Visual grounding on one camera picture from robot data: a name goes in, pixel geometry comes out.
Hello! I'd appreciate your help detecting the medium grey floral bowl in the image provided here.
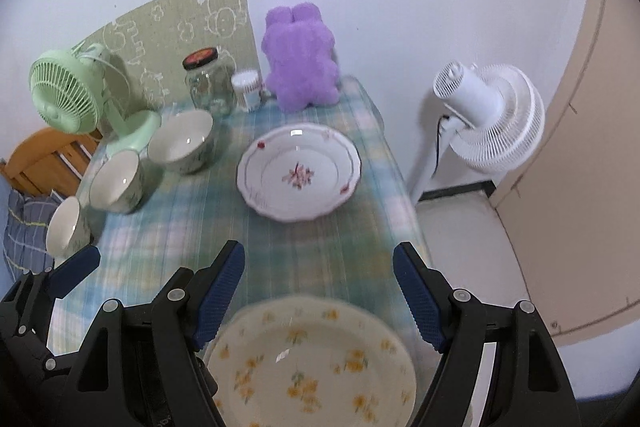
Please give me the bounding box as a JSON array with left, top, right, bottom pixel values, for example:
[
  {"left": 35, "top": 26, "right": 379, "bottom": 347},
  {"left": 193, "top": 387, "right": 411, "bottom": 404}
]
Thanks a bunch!
[{"left": 89, "top": 150, "right": 143, "bottom": 213}]

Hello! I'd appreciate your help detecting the wooden chair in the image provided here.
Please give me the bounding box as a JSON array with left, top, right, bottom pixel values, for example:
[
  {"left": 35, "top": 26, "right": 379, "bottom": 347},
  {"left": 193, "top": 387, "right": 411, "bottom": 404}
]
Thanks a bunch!
[{"left": 1, "top": 127, "right": 102, "bottom": 196}]

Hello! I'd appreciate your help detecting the blue plaid tablecloth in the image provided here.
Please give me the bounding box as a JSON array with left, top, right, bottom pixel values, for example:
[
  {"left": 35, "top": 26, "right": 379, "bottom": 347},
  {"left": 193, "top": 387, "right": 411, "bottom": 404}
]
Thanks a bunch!
[{"left": 48, "top": 77, "right": 426, "bottom": 357}]

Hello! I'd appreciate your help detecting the glass jar black lid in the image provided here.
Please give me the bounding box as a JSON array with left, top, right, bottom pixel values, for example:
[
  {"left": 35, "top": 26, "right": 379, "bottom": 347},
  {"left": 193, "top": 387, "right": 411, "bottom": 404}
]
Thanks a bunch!
[{"left": 182, "top": 48, "right": 235, "bottom": 118}]

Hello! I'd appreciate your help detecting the green cartoon wall mat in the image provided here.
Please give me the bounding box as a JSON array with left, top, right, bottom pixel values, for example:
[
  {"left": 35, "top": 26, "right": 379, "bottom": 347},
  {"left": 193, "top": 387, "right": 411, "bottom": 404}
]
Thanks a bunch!
[{"left": 80, "top": 0, "right": 259, "bottom": 114}]

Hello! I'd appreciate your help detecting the large grey floral bowl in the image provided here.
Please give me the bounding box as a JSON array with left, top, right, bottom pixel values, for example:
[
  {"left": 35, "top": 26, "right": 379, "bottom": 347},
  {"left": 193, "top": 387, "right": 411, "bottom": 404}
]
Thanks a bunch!
[{"left": 148, "top": 109, "right": 214, "bottom": 174}]

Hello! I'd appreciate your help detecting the cotton swab container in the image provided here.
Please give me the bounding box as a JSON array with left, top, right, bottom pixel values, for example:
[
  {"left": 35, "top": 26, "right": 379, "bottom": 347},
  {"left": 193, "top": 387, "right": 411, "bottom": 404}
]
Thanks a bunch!
[{"left": 231, "top": 69, "right": 262, "bottom": 112}]

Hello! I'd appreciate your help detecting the white red-pattern plate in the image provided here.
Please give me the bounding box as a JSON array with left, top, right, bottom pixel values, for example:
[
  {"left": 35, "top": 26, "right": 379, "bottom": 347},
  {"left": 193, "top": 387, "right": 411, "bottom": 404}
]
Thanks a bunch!
[{"left": 236, "top": 122, "right": 361, "bottom": 223}]

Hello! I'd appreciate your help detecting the small grey floral bowl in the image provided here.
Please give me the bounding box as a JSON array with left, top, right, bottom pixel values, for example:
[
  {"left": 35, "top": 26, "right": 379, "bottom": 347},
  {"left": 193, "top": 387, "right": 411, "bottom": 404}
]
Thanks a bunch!
[{"left": 46, "top": 196, "right": 91, "bottom": 258}]

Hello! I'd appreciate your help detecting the blue striped cloth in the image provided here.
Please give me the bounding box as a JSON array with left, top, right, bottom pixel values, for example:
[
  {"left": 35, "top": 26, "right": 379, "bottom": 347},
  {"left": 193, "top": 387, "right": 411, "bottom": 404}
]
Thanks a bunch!
[{"left": 1, "top": 190, "right": 60, "bottom": 282}]

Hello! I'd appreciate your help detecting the green desk fan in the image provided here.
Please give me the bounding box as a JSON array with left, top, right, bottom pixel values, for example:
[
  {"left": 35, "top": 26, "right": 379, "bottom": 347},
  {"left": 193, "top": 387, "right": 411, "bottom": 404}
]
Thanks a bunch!
[{"left": 28, "top": 43, "right": 162, "bottom": 157}]

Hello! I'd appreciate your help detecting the purple plush toy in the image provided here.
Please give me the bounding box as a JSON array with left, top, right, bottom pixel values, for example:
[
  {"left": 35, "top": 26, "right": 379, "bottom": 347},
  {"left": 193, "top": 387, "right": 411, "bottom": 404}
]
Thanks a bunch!
[{"left": 262, "top": 2, "right": 340, "bottom": 113}]

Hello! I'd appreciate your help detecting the white standing fan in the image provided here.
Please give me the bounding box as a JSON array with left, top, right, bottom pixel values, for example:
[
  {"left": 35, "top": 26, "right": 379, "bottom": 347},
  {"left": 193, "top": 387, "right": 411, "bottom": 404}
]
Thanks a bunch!
[{"left": 410, "top": 61, "right": 546, "bottom": 202}]

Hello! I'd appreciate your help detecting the white yellow-flower dinner plate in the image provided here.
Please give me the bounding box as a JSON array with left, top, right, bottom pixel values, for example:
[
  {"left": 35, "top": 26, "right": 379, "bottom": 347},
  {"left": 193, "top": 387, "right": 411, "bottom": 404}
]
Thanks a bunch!
[{"left": 206, "top": 295, "right": 416, "bottom": 427}]

